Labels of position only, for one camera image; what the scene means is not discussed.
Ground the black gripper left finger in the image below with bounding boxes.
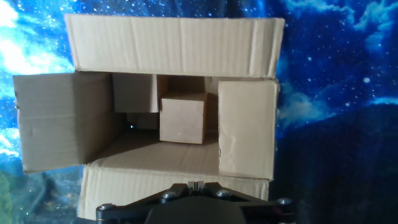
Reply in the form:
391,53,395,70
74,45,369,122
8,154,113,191
95,181,197,224

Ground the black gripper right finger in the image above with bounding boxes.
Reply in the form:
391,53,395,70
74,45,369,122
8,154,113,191
196,181,296,224

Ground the small brown cardboard box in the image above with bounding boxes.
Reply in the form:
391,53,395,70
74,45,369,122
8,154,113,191
159,92,208,145
112,73,161,113

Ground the dark forest print cloth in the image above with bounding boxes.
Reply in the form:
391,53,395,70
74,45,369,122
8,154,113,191
0,104,398,224

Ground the blue galaxy print cloth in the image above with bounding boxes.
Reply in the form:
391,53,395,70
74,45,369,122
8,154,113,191
0,0,398,178

